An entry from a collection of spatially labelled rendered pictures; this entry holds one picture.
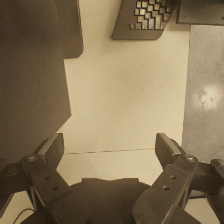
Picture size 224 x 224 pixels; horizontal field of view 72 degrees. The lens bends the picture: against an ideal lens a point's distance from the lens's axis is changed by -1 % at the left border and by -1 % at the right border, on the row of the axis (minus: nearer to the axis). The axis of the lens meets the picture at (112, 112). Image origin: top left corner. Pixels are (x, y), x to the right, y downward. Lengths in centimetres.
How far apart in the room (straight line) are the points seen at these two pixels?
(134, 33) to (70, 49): 21
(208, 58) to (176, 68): 94
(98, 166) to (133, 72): 39
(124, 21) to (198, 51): 101
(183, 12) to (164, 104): 28
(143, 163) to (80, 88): 38
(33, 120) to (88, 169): 48
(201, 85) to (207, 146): 59
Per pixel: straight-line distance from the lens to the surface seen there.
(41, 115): 26
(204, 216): 182
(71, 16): 55
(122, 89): 54
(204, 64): 149
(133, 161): 66
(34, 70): 25
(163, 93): 58
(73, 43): 54
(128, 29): 53
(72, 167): 69
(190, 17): 55
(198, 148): 172
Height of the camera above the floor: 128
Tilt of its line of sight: 72 degrees down
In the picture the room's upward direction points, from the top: 177 degrees clockwise
